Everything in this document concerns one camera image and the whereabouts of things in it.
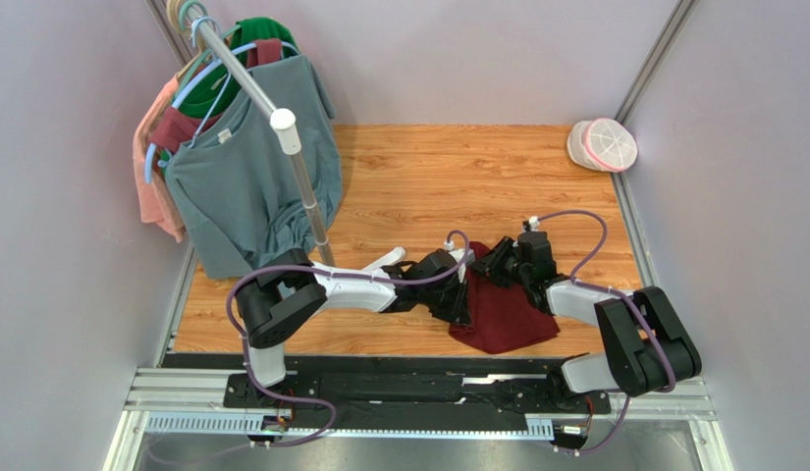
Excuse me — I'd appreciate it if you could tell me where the dark red cloth napkin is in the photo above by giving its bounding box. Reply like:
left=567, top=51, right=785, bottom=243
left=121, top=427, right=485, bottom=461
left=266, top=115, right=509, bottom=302
left=449, top=267, right=561, bottom=354

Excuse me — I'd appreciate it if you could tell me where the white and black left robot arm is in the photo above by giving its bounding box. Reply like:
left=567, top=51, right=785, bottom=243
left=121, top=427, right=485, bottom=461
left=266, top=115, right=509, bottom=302
left=227, top=249, right=475, bottom=387

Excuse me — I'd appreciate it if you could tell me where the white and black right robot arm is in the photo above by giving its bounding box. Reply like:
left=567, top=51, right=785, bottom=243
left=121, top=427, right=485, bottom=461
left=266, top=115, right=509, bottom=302
left=468, top=232, right=702, bottom=397

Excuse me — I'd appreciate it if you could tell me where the white and pink mesh bag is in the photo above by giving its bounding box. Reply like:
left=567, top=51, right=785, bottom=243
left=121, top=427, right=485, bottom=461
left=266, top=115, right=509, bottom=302
left=567, top=118, right=638, bottom=173

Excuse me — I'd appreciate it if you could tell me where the blue-grey t-shirt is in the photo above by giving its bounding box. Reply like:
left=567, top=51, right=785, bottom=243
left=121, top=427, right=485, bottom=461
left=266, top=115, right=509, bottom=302
left=166, top=56, right=343, bottom=280

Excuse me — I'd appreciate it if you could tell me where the silver and white clothes rack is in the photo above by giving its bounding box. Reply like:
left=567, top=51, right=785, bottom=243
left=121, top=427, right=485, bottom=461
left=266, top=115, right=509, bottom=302
left=175, top=0, right=407, bottom=273

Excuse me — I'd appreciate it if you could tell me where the pink t-shirt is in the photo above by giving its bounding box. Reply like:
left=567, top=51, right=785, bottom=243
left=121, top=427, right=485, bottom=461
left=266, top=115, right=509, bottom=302
left=132, top=77, right=186, bottom=242

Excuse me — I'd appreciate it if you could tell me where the green t-shirt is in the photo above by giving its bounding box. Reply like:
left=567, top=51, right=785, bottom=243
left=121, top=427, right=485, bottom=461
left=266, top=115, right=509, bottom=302
left=178, top=17, right=300, bottom=119

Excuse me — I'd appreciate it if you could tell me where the dark red t-shirt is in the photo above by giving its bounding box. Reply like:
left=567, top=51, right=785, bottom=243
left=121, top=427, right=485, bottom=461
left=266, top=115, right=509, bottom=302
left=149, top=38, right=299, bottom=154

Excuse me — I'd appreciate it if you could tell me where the light blue clothes hanger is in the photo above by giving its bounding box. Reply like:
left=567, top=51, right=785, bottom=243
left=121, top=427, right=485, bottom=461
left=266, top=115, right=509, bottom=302
left=142, top=14, right=301, bottom=186

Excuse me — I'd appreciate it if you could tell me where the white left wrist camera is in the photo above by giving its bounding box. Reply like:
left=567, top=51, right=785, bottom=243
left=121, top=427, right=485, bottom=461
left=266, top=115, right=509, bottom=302
left=443, top=240, right=475, bottom=283

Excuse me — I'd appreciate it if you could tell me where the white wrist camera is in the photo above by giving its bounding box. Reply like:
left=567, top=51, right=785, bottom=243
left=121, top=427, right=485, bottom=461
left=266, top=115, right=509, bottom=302
left=522, top=216, right=540, bottom=233
left=443, top=240, right=475, bottom=283

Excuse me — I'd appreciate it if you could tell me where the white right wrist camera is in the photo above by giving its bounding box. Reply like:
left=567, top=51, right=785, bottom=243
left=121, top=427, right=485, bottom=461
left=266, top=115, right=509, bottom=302
left=522, top=216, right=540, bottom=233

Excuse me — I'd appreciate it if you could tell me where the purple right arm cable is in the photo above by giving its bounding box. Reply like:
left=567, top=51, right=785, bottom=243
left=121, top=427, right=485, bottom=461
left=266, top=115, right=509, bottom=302
left=531, top=209, right=677, bottom=456

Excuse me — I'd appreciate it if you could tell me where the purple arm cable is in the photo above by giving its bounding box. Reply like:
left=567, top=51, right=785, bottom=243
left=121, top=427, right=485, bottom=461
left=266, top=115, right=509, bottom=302
left=142, top=229, right=472, bottom=466
left=531, top=209, right=677, bottom=456

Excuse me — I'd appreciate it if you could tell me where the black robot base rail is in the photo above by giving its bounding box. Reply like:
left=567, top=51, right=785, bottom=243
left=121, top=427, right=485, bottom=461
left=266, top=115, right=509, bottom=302
left=159, top=352, right=680, bottom=452

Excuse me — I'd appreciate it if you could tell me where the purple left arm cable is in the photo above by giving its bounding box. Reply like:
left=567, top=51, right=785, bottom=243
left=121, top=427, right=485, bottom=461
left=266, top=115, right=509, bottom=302
left=142, top=229, right=472, bottom=466

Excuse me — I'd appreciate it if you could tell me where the aluminium frame post right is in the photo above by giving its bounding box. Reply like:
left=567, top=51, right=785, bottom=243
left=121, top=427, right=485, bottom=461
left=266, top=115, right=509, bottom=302
left=615, top=0, right=699, bottom=125

